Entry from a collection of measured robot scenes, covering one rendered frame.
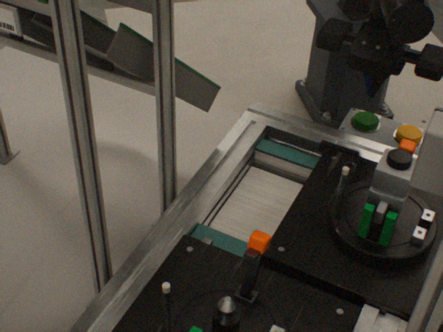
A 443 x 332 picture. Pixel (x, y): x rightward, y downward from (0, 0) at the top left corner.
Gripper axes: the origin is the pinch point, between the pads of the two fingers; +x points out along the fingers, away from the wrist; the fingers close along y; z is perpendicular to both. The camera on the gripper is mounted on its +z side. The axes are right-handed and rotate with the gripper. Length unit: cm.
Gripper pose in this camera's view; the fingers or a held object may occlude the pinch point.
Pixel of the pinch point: (375, 77)
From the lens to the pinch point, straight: 102.5
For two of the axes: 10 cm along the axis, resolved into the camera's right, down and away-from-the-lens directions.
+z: -4.5, 5.9, -6.7
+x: -0.3, 7.4, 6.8
